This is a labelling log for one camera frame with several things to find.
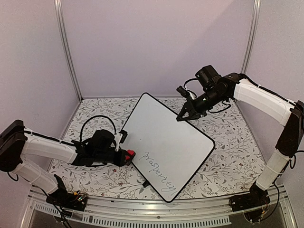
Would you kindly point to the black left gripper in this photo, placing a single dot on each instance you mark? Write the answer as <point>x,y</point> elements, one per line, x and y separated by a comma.
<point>120,161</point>

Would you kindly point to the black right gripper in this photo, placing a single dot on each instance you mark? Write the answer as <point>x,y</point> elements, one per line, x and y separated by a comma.
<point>192,116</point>

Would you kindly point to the red whiteboard eraser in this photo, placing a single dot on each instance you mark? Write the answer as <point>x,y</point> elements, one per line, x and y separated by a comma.
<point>129,156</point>

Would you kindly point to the white whiteboard black frame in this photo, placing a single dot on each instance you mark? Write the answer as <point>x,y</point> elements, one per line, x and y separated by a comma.
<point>168,153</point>

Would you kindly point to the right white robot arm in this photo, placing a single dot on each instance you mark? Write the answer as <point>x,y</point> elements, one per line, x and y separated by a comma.
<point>239,87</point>

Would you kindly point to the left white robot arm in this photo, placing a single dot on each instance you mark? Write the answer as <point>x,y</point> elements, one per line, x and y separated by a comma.
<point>18,142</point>

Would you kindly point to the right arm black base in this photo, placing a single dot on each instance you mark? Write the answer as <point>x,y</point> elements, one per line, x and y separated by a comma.
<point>255,198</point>

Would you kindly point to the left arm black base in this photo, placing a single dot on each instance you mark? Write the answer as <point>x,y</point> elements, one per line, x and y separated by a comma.
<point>62,198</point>

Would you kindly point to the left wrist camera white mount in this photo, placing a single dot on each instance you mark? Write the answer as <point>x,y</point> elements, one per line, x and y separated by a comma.
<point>120,138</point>

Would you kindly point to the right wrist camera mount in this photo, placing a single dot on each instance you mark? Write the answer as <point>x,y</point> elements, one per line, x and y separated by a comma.
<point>185,92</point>

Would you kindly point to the aluminium front rail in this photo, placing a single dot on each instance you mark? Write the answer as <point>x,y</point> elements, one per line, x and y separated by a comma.
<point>214,212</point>

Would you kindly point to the right aluminium frame post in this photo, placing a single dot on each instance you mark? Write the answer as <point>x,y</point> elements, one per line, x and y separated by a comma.
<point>252,35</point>

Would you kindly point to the aluminium frame post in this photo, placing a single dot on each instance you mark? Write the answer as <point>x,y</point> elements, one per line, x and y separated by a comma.
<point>66,48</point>
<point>252,35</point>

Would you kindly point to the left aluminium frame post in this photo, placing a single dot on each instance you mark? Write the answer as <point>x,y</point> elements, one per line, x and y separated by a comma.
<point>66,48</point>

